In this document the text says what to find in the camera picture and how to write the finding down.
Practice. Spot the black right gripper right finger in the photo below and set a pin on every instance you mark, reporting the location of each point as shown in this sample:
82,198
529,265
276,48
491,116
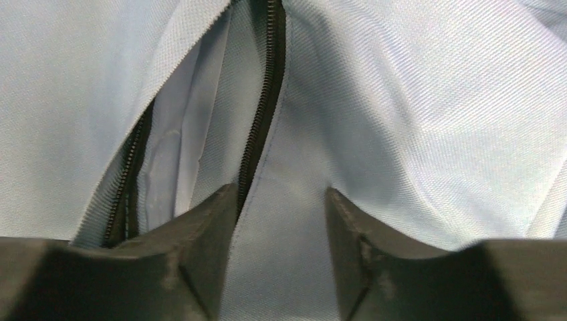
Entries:
382,274

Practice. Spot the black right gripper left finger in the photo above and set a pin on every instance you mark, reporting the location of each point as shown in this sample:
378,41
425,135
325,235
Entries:
174,272

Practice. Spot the blue grey student backpack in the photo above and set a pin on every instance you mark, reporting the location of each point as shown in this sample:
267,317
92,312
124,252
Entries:
445,120

